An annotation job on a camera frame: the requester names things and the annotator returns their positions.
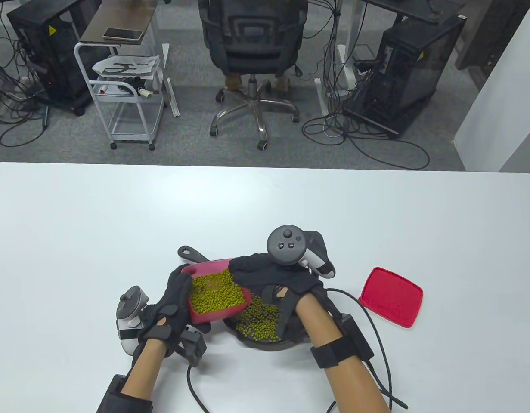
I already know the person's right hand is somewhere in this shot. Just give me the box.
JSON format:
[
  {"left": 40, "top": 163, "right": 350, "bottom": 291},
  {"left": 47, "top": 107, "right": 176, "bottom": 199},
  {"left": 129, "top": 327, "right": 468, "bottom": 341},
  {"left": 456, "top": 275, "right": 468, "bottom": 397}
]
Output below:
[{"left": 228, "top": 254, "right": 338, "bottom": 339}]

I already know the person's left hand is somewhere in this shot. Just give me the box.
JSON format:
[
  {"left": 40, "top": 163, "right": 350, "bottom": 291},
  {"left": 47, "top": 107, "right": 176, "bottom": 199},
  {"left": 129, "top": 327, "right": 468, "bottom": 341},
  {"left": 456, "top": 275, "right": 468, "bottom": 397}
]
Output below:
[{"left": 138, "top": 264, "right": 211, "bottom": 358}]

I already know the red plastic container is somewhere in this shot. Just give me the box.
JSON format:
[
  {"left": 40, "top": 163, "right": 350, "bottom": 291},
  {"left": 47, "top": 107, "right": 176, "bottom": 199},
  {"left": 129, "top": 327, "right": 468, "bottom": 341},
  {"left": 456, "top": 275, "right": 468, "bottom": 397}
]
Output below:
[{"left": 181, "top": 258, "right": 252, "bottom": 325}]

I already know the pile of green mung beans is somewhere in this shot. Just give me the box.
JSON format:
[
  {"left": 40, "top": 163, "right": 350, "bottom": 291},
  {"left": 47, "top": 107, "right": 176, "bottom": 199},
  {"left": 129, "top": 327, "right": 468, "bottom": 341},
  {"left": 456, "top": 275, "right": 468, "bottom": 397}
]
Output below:
[{"left": 191, "top": 269, "right": 288, "bottom": 345}]

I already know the black frying pan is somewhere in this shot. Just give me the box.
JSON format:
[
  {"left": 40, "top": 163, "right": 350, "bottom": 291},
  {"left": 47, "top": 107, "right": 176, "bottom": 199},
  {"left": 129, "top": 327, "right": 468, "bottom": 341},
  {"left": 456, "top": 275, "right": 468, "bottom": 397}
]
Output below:
[{"left": 177, "top": 245, "right": 330, "bottom": 351}]

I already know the red container lid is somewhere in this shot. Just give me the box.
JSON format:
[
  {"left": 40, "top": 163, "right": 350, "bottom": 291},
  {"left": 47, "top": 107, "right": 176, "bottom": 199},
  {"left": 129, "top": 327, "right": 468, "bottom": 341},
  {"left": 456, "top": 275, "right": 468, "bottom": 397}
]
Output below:
[{"left": 358, "top": 267, "right": 424, "bottom": 329}]

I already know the person's left forearm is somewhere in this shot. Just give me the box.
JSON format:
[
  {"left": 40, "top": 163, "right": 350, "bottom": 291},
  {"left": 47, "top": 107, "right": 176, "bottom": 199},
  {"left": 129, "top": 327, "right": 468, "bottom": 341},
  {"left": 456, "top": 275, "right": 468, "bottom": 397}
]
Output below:
[{"left": 121, "top": 339, "right": 168, "bottom": 403}]

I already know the person's right forearm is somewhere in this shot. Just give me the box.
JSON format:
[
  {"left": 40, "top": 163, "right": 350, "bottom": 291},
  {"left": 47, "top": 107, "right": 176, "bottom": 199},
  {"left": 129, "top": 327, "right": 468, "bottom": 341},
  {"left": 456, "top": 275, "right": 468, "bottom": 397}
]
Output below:
[{"left": 293, "top": 293, "right": 392, "bottom": 413}]

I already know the grey and white controller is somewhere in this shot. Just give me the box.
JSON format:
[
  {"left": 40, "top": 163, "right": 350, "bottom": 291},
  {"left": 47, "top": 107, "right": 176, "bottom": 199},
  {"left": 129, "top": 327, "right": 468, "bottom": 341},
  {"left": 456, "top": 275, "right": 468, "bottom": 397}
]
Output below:
[
  {"left": 116, "top": 286, "right": 150, "bottom": 356},
  {"left": 267, "top": 225, "right": 335, "bottom": 278}
]

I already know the black wrist box module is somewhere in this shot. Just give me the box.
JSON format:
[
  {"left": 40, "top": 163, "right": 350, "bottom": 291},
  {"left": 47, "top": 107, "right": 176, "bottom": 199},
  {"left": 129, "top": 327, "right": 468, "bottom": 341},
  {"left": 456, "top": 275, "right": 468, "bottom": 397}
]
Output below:
[{"left": 336, "top": 314, "right": 374, "bottom": 362}]

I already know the white desk leg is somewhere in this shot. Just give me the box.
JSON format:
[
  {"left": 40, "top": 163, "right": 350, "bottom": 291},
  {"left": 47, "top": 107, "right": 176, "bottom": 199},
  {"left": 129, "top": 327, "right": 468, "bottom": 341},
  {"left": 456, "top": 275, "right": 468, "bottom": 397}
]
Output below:
[{"left": 161, "top": 43, "right": 180, "bottom": 117}]

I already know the white device with red mark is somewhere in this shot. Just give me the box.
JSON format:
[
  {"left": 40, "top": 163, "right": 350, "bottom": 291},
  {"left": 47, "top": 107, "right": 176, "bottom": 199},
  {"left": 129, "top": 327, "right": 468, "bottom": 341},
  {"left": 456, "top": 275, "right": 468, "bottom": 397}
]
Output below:
[{"left": 97, "top": 83, "right": 136, "bottom": 96}]

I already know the black office chair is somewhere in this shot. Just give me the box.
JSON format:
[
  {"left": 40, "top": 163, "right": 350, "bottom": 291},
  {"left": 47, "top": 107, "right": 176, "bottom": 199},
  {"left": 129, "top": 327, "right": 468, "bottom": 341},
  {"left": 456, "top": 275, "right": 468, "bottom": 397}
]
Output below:
[{"left": 198, "top": 0, "right": 309, "bottom": 151}]

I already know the black computer tower case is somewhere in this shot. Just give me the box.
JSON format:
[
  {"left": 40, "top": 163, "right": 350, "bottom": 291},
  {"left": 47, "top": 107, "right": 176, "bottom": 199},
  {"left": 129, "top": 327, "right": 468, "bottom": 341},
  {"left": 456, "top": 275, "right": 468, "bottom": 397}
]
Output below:
[
  {"left": 6, "top": 0, "right": 102, "bottom": 116},
  {"left": 344, "top": 13, "right": 467, "bottom": 138}
]

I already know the white paper with black print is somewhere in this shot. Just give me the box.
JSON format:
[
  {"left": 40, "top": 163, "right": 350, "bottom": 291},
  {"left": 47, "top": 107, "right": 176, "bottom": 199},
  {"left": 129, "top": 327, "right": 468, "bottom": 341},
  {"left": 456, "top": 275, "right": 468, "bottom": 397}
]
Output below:
[{"left": 93, "top": 55, "right": 161, "bottom": 80}]

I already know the white power strip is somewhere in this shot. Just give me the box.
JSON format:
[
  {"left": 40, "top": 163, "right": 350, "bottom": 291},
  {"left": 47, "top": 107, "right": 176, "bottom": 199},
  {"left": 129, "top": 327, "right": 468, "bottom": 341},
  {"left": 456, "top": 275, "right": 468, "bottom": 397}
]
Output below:
[{"left": 9, "top": 77, "right": 45, "bottom": 102}]

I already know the black smartphone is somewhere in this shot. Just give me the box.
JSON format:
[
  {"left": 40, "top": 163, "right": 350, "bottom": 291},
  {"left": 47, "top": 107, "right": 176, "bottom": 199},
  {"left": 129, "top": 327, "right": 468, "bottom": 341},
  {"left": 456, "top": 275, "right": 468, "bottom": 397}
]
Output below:
[{"left": 103, "top": 28, "right": 143, "bottom": 42}]

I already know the white cart with brown top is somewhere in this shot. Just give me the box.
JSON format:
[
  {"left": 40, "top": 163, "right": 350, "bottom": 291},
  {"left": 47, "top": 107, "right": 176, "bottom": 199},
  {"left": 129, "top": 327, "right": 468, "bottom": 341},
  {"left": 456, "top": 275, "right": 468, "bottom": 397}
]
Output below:
[{"left": 74, "top": 0, "right": 167, "bottom": 150}]

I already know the dark desk top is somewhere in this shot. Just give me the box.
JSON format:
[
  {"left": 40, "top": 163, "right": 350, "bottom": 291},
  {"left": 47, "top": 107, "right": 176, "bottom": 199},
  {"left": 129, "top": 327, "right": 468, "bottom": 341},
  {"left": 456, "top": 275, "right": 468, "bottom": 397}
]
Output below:
[{"left": 362, "top": 0, "right": 463, "bottom": 23}]

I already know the dark brown cabinet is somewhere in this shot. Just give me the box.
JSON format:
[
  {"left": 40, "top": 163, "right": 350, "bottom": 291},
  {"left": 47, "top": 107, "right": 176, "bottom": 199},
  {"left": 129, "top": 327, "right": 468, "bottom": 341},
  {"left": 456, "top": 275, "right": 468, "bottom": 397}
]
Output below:
[{"left": 456, "top": 0, "right": 530, "bottom": 92}]

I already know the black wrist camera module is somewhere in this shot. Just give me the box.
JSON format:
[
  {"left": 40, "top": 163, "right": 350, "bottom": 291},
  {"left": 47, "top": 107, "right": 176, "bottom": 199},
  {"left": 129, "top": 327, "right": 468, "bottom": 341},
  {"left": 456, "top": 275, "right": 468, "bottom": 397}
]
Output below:
[{"left": 174, "top": 327, "right": 207, "bottom": 368}]

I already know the black cable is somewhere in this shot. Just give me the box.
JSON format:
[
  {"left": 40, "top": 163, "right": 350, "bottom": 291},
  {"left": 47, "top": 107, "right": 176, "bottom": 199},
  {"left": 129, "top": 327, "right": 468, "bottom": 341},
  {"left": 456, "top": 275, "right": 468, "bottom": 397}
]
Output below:
[
  {"left": 325, "top": 288, "right": 409, "bottom": 413},
  {"left": 186, "top": 365, "right": 214, "bottom": 413}
]

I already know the black wrist strap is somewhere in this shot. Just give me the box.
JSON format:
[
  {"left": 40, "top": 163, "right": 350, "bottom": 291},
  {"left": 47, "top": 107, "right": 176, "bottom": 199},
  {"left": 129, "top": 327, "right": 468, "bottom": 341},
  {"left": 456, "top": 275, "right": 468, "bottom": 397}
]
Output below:
[{"left": 310, "top": 338, "right": 362, "bottom": 370}]

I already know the tangle of black cables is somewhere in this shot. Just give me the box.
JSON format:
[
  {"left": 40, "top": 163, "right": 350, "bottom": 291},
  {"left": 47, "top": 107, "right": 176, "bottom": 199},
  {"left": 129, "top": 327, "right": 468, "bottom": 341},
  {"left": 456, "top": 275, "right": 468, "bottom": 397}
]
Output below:
[
  {"left": 0, "top": 26, "right": 50, "bottom": 148},
  {"left": 302, "top": 65, "right": 431, "bottom": 170}
]

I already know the white desk frame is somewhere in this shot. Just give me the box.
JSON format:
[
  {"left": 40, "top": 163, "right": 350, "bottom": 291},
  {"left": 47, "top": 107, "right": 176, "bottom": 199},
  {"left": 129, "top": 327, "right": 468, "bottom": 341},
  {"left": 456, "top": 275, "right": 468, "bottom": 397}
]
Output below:
[{"left": 315, "top": 0, "right": 361, "bottom": 117}]

